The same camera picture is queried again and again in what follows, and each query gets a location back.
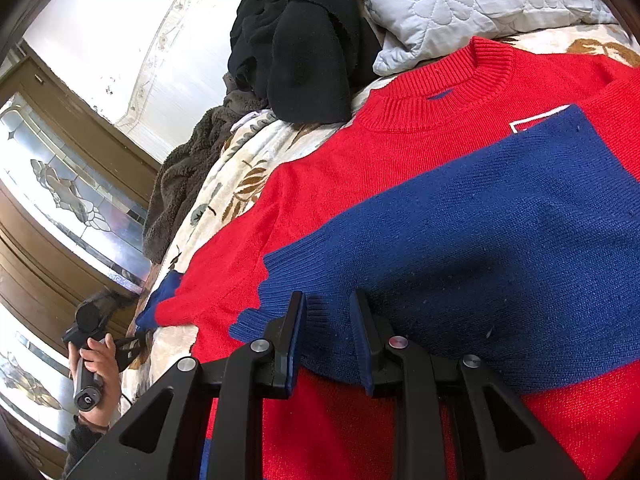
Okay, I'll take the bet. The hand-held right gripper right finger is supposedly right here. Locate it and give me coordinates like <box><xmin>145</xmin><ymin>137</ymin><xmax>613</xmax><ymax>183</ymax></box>
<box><xmin>349</xmin><ymin>289</ymin><xmax>586</xmax><ymax>480</ymax></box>

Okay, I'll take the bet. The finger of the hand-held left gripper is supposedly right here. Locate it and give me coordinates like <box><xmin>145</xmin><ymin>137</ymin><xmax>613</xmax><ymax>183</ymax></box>
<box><xmin>114</xmin><ymin>331</ymin><xmax>147</xmax><ymax>372</ymax></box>

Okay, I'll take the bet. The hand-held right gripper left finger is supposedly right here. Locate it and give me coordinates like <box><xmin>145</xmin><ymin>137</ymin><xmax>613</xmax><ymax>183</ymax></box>
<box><xmin>65</xmin><ymin>290</ymin><xmax>307</xmax><ymax>480</ymax></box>

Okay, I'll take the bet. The red and blue knit sweater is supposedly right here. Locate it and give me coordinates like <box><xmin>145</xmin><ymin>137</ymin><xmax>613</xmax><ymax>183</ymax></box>
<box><xmin>135</xmin><ymin>35</ymin><xmax>640</xmax><ymax>480</ymax></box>

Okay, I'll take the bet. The person's left forearm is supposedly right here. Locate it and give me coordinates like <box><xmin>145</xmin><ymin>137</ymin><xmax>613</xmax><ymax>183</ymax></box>
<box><xmin>59</xmin><ymin>412</ymin><xmax>112</xmax><ymax>480</ymax></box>

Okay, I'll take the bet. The person's left hand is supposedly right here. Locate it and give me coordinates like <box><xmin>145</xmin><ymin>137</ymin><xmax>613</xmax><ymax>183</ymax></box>
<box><xmin>67</xmin><ymin>336</ymin><xmax>124</xmax><ymax>428</ymax></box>

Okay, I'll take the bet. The cream leaf-print blanket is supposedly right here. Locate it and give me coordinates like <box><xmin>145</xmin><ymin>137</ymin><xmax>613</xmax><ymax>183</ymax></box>
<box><xmin>117</xmin><ymin>22</ymin><xmax>640</xmax><ymax>411</ymax></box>

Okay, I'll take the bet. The brown fleece garment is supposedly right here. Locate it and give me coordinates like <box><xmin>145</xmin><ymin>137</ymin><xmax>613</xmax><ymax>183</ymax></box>
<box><xmin>142</xmin><ymin>72</ymin><xmax>271</xmax><ymax>263</ymax></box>

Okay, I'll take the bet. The black garment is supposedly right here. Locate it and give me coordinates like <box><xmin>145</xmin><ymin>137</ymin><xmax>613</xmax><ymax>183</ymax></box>
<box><xmin>227</xmin><ymin>0</ymin><xmax>386</xmax><ymax>125</ymax></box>

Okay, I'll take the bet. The grey quilted pillow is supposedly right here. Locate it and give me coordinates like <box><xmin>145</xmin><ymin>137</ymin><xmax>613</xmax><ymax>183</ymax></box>
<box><xmin>332</xmin><ymin>0</ymin><xmax>621</xmax><ymax>77</ymax></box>

